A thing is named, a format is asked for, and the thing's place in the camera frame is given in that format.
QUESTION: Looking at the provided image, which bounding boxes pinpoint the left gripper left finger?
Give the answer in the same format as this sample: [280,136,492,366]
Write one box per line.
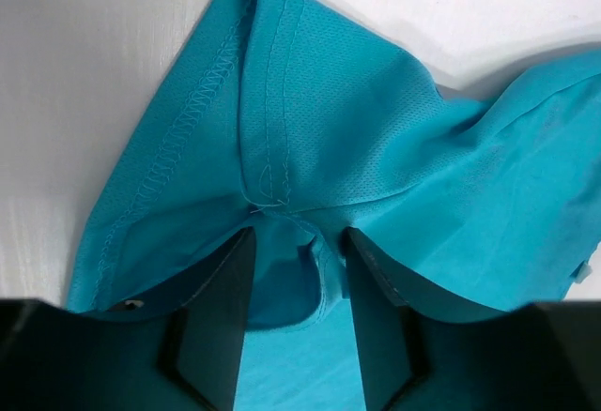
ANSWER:
[109,228,256,410]

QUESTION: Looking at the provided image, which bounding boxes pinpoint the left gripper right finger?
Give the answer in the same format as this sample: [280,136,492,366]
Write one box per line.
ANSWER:
[345,228,521,410]

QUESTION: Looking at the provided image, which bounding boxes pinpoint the teal t shirt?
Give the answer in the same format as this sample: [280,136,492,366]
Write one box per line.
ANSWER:
[67,0,600,410]

